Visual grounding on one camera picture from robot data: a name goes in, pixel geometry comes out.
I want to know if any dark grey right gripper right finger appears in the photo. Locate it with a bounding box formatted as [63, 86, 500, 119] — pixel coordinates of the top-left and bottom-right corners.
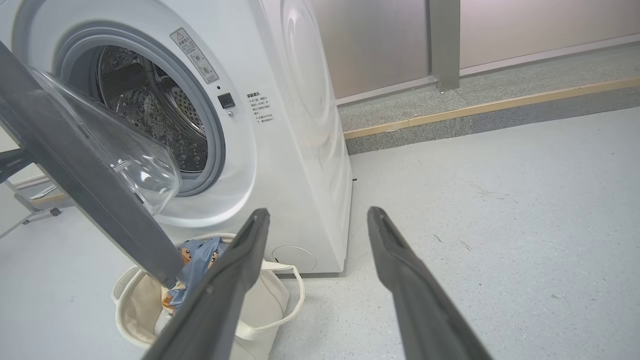
[367, 206, 493, 360]

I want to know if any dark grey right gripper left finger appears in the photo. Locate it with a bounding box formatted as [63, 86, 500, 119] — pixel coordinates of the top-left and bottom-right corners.
[142, 208, 271, 360]

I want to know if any blue garment with orange print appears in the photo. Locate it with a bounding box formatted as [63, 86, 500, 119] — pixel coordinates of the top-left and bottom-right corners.
[160, 236, 229, 314]

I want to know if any round dark glass washer door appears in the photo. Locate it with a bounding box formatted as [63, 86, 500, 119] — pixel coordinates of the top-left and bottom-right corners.
[0, 42, 184, 290]

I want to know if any cream canvas laundry basket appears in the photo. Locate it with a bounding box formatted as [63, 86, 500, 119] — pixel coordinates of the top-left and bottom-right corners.
[111, 232, 306, 360]

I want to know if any white front-load washing machine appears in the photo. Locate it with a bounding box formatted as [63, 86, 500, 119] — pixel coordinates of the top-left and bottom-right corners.
[0, 0, 354, 275]

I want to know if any grey metal furniture base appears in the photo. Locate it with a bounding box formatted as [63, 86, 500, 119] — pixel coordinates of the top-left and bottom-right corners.
[0, 170, 63, 239]

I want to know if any grey warning label sticker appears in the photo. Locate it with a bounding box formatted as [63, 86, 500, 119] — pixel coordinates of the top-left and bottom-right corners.
[169, 27, 220, 85]

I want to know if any grey metal post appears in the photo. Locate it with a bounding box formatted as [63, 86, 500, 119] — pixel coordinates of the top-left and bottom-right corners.
[428, 0, 461, 92]

